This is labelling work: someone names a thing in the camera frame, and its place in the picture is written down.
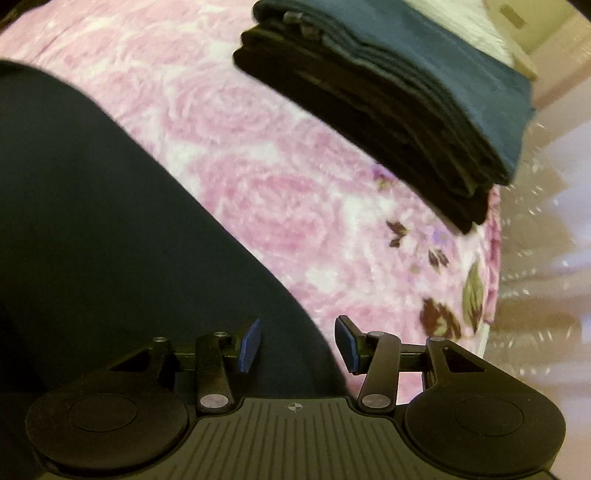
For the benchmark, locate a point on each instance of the pink floral blanket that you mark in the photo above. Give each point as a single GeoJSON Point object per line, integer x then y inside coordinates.
{"type": "Point", "coordinates": [231, 152]}

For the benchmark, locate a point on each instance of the dark navy pants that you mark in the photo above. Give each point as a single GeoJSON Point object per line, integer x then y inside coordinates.
{"type": "Point", "coordinates": [92, 207]}

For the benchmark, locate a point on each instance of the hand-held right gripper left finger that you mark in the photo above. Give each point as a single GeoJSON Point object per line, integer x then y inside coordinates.
{"type": "Point", "coordinates": [248, 347]}

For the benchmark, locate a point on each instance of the beige wall switch plate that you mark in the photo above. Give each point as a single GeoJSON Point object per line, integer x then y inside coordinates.
{"type": "Point", "coordinates": [510, 16]}

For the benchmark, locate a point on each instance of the white striped duvet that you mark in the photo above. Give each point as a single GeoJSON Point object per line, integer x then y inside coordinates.
{"type": "Point", "coordinates": [457, 18]}

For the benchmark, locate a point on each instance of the white sheer curtain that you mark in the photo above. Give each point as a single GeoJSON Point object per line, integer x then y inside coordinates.
{"type": "Point", "coordinates": [545, 230]}

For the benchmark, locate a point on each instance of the folded teal blue garment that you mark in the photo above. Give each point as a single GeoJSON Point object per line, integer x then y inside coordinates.
{"type": "Point", "coordinates": [438, 78]}

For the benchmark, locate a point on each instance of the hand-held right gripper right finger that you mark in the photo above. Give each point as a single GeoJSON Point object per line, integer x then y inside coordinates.
{"type": "Point", "coordinates": [347, 344]}

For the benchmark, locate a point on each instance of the stack of dark clothes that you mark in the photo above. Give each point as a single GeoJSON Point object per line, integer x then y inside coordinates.
{"type": "Point", "coordinates": [369, 138]}

